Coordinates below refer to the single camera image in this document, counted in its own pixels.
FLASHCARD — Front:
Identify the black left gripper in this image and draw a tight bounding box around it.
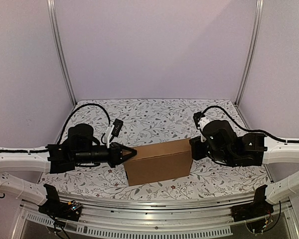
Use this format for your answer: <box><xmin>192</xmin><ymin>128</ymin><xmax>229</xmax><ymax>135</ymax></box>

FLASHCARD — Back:
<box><xmin>74</xmin><ymin>142</ymin><xmax>137</xmax><ymax>168</ymax></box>

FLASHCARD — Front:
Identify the brown cardboard box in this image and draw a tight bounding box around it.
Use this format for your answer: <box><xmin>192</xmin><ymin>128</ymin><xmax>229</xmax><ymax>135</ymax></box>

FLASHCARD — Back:
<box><xmin>124</xmin><ymin>138</ymin><xmax>193</xmax><ymax>186</ymax></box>

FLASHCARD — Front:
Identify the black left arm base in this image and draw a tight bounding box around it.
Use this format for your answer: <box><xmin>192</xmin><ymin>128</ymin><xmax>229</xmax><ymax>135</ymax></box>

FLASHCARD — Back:
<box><xmin>38</xmin><ymin>184</ymin><xmax>83</xmax><ymax>222</ymax></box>

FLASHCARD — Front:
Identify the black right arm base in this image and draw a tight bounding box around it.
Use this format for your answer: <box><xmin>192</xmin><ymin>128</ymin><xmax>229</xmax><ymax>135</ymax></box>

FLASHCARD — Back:
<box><xmin>230</xmin><ymin>185</ymin><xmax>274</xmax><ymax>222</ymax></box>

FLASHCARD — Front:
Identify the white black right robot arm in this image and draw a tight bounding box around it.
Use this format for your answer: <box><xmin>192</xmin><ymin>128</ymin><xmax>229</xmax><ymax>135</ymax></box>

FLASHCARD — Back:
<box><xmin>189</xmin><ymin>119</ymin><xmax>299</xmax><ymax>217</ymax></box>

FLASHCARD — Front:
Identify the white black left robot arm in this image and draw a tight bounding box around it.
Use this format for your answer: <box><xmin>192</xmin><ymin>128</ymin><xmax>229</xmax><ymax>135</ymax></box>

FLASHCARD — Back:
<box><xmin>0</xmin><ymin>123</ymin><xmax>137</xmax><ymax>216</ymax></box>

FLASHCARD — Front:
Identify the floral patterned table mat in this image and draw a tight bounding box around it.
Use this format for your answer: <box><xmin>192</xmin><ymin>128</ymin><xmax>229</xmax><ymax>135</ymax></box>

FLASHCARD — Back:
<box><xmin>39</xmin><ymin>99</ymin><xmax>271</xmax><ymax>201</ymax></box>

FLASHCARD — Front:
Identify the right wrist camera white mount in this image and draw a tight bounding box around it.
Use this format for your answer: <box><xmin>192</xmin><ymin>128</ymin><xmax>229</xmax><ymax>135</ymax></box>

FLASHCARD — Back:
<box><xmin>193</xmin><ymin>112</ymin><xmax>210</xmax><ymax>142</ymax></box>

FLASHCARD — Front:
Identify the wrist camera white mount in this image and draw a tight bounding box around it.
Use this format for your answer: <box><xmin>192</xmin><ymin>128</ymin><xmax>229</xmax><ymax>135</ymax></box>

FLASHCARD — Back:
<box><xmin>193</xmin><ymin>112</ymin><xmax>210</xmax><ymax>142</ymax></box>
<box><xmin>101</xmin><ymin>119</ymin><xmax>124</xmax><ymax>148</ymax></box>

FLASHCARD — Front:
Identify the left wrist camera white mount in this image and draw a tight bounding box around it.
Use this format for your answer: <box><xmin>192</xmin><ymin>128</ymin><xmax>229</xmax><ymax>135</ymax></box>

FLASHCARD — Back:
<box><xmin>101</xmin><ymin>119</ymin><xmax>124</xmax><ymax>148</ymax></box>

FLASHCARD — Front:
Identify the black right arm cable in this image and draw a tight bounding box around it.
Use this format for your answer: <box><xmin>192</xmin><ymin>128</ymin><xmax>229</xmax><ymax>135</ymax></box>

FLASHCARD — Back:
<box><xmin>201</xmin><ymin>106</ymin><xmax>299</xmax><ymax>144</ymax></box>

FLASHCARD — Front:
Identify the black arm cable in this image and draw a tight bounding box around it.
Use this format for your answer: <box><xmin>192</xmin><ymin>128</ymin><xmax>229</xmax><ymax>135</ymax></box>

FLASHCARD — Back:
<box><xmin>201</xmin><ymin>106</ymin><xmax>299</xmax><ymax>144</ymax></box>
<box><xmin>57</xmin><ymin>104</ymin><xmax>112</xmax><ymax>147</ymax></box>

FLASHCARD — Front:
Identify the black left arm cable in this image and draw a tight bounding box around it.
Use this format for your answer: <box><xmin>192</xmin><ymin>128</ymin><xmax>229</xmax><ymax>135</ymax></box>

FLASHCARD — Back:
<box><xmin>57</xmin><ymin>104</ymin><xmax>112</xmax><ymax>147</ymax></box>

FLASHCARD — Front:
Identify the aluminium front rail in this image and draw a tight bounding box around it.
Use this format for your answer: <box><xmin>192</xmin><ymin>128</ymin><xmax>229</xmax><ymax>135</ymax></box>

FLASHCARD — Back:
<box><xmin>18</xmin><ymin>193</ymin><xmax>294</xmax><ymax>237</ymax></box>

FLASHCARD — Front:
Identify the right aluminium frame post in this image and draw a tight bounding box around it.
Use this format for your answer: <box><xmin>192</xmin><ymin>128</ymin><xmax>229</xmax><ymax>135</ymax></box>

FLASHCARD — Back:
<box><xmin>234</xmin><ymin>0</ymin><xmax>264</xmax><ymax>107</ymax></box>

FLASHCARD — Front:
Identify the aluminium frame post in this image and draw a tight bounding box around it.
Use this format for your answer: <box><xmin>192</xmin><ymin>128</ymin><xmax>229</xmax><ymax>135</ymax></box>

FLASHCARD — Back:
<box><xmin>47</xmin><ymin>0</ymin><xmax>77</xmax><ymax>106</ymax></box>
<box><xmin>234</xmin><ymin>0</ymin><xmax>264</xmax><ymax>107</ymax></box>

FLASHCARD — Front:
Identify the left aluminium frame post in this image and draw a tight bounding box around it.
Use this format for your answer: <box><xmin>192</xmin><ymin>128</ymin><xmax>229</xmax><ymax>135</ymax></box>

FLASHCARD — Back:
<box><xmin>47</xmin><ymin>0</ymin><xmax>77</xmax><ymax>106</ymax></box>

